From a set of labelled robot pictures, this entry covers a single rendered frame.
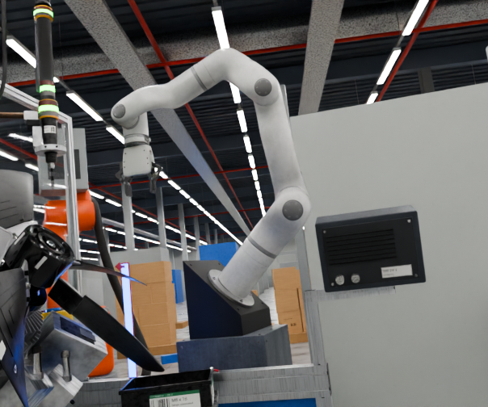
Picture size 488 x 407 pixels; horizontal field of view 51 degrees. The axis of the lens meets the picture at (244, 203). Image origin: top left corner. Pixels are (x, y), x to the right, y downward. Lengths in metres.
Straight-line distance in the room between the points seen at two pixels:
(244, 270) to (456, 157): 1.59
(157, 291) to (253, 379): 7.80
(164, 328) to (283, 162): 7.68
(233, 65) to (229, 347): 0.89
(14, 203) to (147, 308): 8.01
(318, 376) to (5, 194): 0.91
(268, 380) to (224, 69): 0.95
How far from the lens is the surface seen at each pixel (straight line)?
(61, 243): 1.18
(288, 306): 8.63
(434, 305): 2.87
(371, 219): 1.34
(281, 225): 1.62
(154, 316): 9.21
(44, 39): 1.37
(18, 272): 1.00
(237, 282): 1.71
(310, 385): 1.42
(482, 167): 2.95
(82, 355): 1.27
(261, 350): 1.61
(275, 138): 1.65
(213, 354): 1.67
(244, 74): 1.64
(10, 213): 1.27
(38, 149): 1.26
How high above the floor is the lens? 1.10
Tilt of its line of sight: 9 degrees up
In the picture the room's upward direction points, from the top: 6 degrees counter-clockwise
